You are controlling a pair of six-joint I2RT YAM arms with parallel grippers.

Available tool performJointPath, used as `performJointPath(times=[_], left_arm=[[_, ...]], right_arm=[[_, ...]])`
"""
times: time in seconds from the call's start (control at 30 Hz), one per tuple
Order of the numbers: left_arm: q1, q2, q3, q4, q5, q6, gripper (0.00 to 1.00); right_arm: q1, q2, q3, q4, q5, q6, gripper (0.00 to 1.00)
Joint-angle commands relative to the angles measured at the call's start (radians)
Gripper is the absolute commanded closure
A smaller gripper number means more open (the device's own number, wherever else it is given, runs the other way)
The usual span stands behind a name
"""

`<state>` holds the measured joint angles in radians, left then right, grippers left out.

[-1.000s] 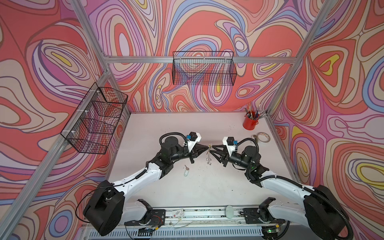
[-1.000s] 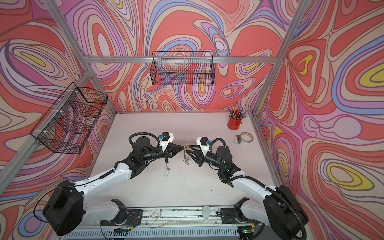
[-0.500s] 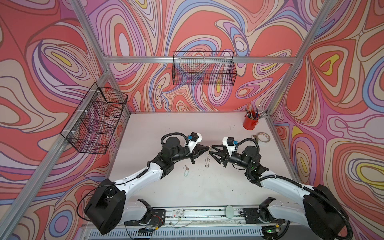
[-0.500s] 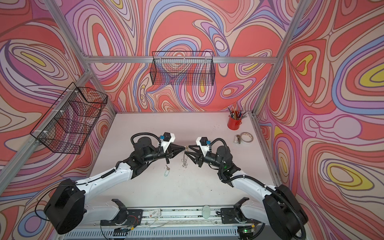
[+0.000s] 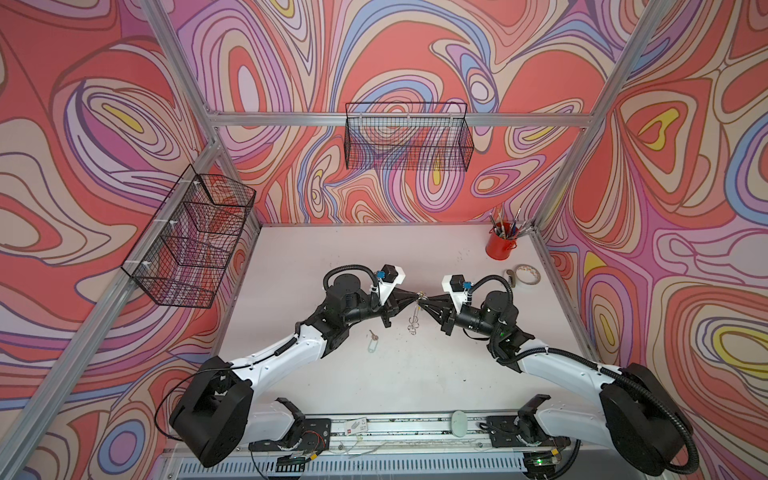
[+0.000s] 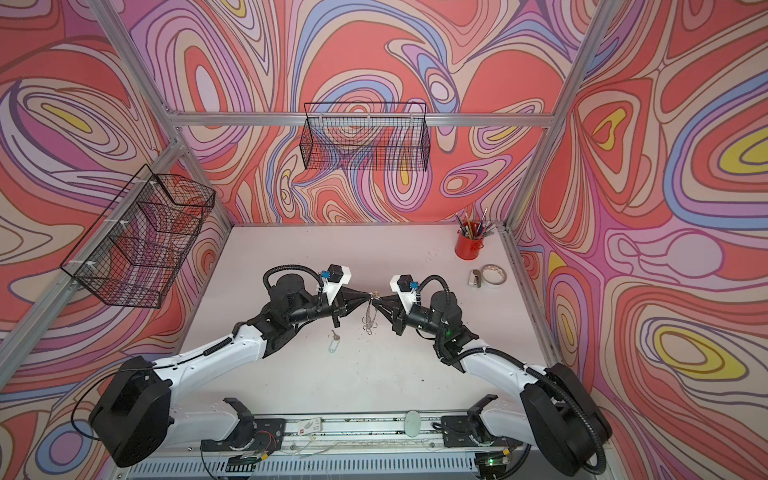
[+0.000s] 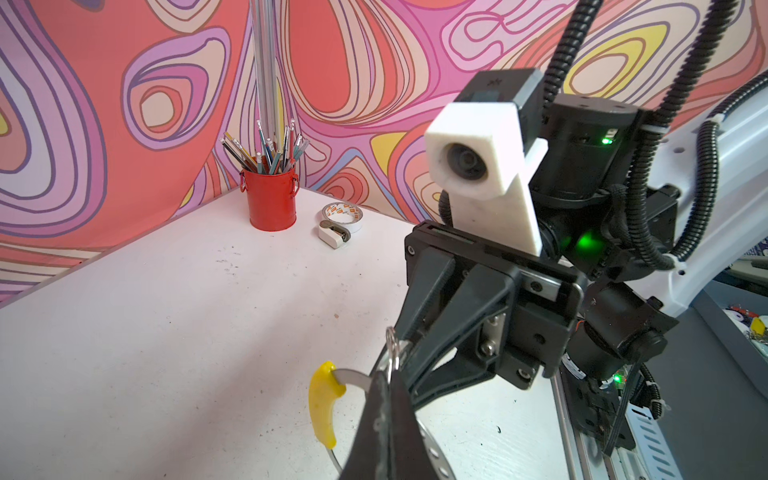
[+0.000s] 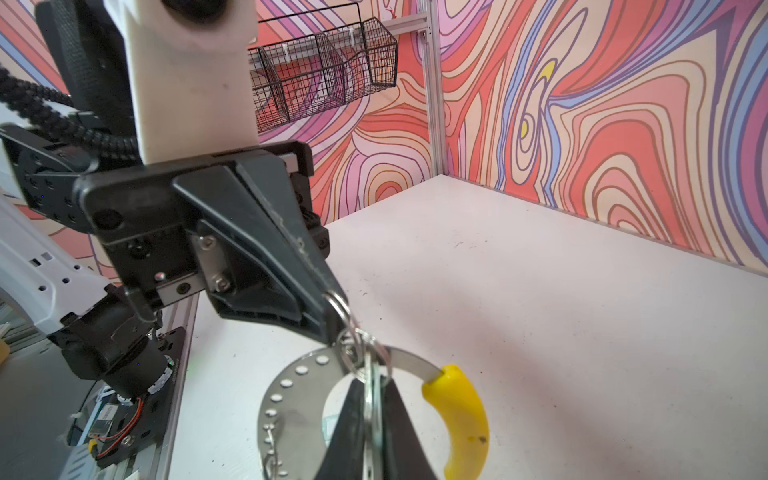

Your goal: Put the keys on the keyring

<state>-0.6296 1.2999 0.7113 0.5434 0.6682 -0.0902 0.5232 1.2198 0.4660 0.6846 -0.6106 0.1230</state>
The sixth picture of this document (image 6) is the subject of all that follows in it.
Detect black wire basket back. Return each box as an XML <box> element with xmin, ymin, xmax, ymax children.
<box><xmin>299</xmin><ymin>101</ymin><xmax>431</xmax><ymax>171</ymax></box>

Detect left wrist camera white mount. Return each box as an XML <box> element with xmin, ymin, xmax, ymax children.
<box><xmin>321</xmin><ymin>264</ymin><xmax>352</xmax><ymax>305</ymax></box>

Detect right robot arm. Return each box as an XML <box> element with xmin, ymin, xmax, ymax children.
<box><xmin>372</xmin><ymin>291</ymin><xmax>613</xmax><ymax>476</ymax></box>

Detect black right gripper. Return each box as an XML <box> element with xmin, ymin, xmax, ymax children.
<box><xmin>373</xmin><ymin>295</ymin><xmax>447</xmax><ymax>338</ymax></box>

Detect key with long mint tag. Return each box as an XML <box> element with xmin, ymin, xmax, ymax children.
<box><xmin>328</xmin><ymin>330</ymin><xmax>341</xmax><ymax>354</ymax></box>

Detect pens in cup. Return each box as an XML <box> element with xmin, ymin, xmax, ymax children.
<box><xmin>453</xmin><ymin>213</ymin><xmax>498</xmax><ymax>240</ymax></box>

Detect red pen cup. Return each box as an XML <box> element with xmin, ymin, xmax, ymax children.
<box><xmin>454</xmin><ymin>229</ymin><xmax>484</xmax><ymax>261</ymax></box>

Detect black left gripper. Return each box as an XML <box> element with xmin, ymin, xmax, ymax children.
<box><xmin>285</xmin><ymin>290</ymin><xmax>371</xmax><ymax>332</ymax></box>

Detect metal keyring organizer yellow grip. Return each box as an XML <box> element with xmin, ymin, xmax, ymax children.
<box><xmin>362</xmin><ymin>292</ymin><xmax>379</xmax><ymax>335</ymax></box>

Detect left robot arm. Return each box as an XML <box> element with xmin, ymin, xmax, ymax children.
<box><xmin>88</xmin><ymin>264</ymin><xmax>371</xmax><ymax>468</ymax></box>

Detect aluminium frame post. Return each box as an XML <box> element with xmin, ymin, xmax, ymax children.
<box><xmin>89</xmin><ymin>0</ymin><xmax>235</xmax><ymax>232</ymax></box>

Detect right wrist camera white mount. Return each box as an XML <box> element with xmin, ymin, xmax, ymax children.
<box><xmin>390</xmin><ymin>274</ymin><xmax>419</xmax><ymax>314</ymax></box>

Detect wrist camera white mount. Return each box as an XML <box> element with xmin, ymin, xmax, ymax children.
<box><xmin>321</xmin><ymin>264</ymin><xmax>352</xmax><ymax>305</ymax></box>
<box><xmin>390</xmin><ymin>274</ymin><xmax>419</xmax><ymax>314</ymax></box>

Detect black wire basket left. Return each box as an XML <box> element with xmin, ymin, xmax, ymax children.
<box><xmin>59</xmin><ymin>165</ymin><xmax>216</xmax><ymax>309</ymax></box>

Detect black wire basket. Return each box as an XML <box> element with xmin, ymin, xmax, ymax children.
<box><xmin>59</xmin><ymin>165</ymin><xmax>216</xmax><ymax>309</ymax></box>
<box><xmin>299</xmin><ymin>101</ymin><xmax>431</xmax><ymax>171</ymax></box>

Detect white label tag on rail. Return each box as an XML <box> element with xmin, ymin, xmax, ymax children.
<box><xmin>297</xmin><ymin>417</ymin><xmax>323</xmax><ymax>436</ymax></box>

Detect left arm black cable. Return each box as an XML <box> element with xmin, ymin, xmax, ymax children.
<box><xmin>262</xmin><ymin>263</ymin><xmax>325</xmax><ymax>292</ymax></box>

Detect tape roll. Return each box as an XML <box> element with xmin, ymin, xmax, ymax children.
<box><xmin>480</xmin><ymin>264</ymin><xmax>508</xmax><ymax>288</ymax></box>

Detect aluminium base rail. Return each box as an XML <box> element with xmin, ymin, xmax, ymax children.
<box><xmin>101</xmin><ymin>409</ymin><xmax>541</xmax><ymax>480</ymax></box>

